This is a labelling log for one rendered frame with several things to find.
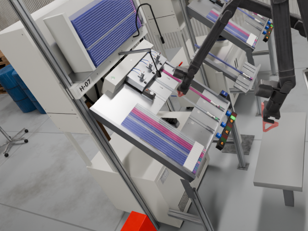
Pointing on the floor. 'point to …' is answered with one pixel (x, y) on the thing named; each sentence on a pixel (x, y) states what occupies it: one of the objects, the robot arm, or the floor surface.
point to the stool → (12, 140)
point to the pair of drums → (19, 90)
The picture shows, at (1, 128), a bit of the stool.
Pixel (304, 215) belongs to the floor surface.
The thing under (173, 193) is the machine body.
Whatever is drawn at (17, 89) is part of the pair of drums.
